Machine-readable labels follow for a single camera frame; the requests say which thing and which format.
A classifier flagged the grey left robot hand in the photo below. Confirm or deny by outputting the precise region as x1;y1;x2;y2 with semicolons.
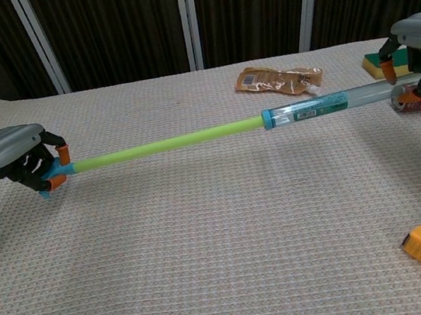
0;118;76;199

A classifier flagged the beige waffle tablecloth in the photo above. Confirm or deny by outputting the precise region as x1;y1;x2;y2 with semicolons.
0;33;421;315

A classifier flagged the green plunger blue T-handle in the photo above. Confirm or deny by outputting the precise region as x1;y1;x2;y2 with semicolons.
32;115;273;202

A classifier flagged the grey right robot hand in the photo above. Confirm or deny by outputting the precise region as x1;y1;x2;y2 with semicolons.
372;8;421;109

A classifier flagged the brown foil pouch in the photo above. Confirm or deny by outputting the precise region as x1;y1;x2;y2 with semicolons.
232;57;327;106

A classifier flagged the yellow green sponge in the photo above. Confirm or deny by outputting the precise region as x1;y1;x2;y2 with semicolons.
360;45;421;84

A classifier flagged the clear plastic tube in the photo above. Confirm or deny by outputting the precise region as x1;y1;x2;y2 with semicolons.
258;71;421;133

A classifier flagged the white metal frame post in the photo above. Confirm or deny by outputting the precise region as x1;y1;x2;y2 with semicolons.
291;0;334;54
9;0;73;101
175;0;206;73

